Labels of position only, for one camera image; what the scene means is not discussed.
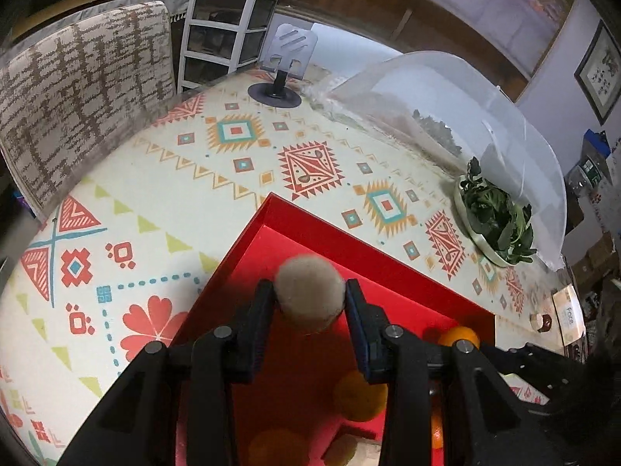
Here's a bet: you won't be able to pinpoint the tissue pack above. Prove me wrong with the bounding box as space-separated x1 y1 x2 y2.
553 285 589 346

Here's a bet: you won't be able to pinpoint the white mesh food cover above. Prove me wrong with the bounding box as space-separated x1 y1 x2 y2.
310 51 568 273

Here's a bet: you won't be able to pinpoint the green spinach leaves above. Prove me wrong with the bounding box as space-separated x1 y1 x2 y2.
458 158 538 263

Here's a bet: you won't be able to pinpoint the white drawer unit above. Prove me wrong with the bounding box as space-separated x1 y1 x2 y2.
177 0 279 94

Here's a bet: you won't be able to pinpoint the patterned fabric chair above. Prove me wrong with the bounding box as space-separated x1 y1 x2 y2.
0 2 176 215

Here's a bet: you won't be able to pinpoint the cream plate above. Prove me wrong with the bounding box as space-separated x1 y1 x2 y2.
453 175 534 268

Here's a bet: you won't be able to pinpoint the framed picture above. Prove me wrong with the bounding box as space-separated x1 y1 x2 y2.
574 19 621 126

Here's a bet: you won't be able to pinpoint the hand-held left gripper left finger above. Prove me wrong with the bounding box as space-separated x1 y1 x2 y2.
58 279 278 466

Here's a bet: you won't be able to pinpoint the black phone stand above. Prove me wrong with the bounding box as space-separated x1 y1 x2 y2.
247 23 318 106

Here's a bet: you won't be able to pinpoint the red box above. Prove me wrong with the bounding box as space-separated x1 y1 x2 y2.
172 193 496 466

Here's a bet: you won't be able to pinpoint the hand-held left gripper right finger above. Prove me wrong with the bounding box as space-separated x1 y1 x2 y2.
343 279 561 466

